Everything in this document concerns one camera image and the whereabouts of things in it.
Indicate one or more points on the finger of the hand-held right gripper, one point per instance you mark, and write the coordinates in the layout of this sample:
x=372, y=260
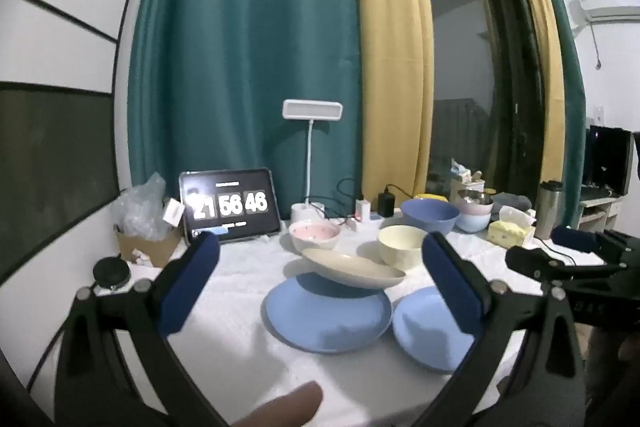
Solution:
x=545, y=263
x=575, y=238

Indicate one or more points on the black round object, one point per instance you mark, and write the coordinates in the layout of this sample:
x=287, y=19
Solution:
x=111, y=272

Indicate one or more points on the yellow tissue box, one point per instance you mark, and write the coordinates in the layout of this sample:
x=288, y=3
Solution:
x=510, y=232

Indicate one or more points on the black power adapter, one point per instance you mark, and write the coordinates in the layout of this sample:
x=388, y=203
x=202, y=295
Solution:
x=385, y=204

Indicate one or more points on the person's left hand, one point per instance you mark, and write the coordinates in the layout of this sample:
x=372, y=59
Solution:
x=280, y=409

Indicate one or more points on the white air conditioner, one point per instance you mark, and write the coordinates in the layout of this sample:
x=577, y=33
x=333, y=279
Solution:
x=610, y=13

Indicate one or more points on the pale yellow bowl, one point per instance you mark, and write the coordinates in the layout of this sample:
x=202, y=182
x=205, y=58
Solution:
x=400, y=247

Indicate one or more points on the light blue bowl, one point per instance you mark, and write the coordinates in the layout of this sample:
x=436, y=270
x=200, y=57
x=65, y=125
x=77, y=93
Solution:
x=472, y=223

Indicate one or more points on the clear plastic bag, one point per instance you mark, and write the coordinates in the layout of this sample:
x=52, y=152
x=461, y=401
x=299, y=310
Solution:
x=137, y=207

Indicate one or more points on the glass window door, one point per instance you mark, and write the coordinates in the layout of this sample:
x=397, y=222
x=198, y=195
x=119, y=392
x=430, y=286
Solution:
x=470, y=57

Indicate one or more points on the white television stand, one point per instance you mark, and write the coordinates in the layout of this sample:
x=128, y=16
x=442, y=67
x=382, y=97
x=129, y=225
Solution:
x=597, y=212

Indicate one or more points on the steel thermos tumbler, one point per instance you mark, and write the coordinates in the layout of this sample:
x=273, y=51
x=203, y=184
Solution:
x=547, y=212

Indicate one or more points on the white charger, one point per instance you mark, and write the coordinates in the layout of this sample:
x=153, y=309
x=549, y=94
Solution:
x=363, y=209

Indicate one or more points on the pink steel-lined bowl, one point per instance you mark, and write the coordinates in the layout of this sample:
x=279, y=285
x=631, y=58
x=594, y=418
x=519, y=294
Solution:
x=475, y=204

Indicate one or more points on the small white box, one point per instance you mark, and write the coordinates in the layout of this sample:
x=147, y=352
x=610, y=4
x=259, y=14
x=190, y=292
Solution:
x=174, y=212

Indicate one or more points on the teal curtain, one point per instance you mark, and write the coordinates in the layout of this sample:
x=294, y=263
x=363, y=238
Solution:
x=240, y=32
x=570, y=107

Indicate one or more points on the pink bowl with red dots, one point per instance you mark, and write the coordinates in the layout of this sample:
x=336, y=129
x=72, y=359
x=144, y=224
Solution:
x=315, y=234

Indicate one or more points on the blue plate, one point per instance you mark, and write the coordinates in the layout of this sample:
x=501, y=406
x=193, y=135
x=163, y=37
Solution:
x=325, y=322
x=425, y=337

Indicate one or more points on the white basket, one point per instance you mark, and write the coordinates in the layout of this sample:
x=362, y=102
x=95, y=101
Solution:
x=467, y=182

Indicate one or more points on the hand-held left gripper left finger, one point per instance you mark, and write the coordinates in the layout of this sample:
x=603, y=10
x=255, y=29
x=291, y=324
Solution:
x=192, y=277

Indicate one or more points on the grey cloth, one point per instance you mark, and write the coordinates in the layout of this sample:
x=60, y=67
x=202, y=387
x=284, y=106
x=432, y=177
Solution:
x=512, y=201

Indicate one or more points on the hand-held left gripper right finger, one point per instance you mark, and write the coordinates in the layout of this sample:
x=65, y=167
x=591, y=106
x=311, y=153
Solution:
x=450, y=287

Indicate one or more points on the cardboard box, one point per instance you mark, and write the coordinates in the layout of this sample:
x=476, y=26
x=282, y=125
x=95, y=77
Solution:
x=150, y=249

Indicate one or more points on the white desk lamp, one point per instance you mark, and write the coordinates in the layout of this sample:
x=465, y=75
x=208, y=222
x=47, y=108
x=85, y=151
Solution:
x=312, y=109

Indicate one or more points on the white power strip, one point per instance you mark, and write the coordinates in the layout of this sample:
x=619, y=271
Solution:
x=372, y=222

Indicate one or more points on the yellow curtain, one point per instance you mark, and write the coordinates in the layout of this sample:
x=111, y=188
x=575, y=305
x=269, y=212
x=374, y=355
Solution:
x=537, y=32
x=395, y=57

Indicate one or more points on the beige plate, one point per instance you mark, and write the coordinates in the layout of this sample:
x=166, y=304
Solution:
x=350, y=269

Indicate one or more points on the black television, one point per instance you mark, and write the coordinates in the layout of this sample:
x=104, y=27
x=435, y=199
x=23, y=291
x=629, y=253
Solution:
x=607, y=159

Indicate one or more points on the large blue bowl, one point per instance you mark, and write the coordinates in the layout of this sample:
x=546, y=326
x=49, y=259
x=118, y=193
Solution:
x=430, y=217

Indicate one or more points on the tablet with clock display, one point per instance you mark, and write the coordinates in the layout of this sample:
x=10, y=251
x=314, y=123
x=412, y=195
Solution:
x=230, y=207

